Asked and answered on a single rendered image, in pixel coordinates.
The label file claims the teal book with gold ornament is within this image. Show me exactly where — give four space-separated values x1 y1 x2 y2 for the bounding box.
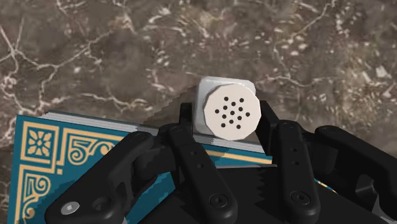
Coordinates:
6 110 337 224

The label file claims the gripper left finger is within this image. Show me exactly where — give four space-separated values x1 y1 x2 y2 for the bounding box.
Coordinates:
44 102 239 224

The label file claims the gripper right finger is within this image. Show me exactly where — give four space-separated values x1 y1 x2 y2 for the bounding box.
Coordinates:
255 100 397 224

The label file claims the white salt shaker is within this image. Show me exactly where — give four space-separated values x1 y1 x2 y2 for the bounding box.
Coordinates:
193 76 262 142

